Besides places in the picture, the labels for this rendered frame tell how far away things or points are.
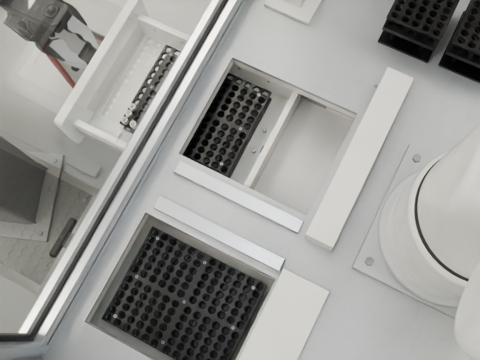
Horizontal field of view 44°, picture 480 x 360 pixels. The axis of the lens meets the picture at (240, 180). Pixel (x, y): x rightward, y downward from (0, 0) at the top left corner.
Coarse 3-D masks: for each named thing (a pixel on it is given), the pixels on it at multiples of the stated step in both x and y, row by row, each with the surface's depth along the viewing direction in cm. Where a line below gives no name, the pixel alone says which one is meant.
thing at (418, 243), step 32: (416, 160) 97; (448, 160) 71; (416, 192) 79; (448, 192) 66; (384, 224) 93; (416, 224) 77; (448, 224) 67; (384, 256) 92; (416, 256) 80; (448, 256) 72; (416, 288) 90; (448, 288) 81
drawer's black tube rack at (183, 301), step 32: (160, 256) 101; (192, 256) 101; (128, 288) 103; (160, 288) 100; (192, 288) 99; (224, 288) 103; (256, 288) 99; (128, 320) 99; (160, 320) 98; (192, 320) 101; (224, 320) 98; (192, 352) 100; (224, 352) 99
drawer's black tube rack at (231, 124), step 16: (224, 80) 109; (224, 96) 108; (240, 96) 111; (256, 96) 108; (208, 112) 107; (224, 112) 107; (240, 112) 107; (256, 112) 111; (208, 128) 107; (224, 128) 110; (240, 128) 106; (192, 144) 109; (208, 144) 106; (224, 144) 109; (240, 144) 109; (208, 160) 108; (224, 160) 105
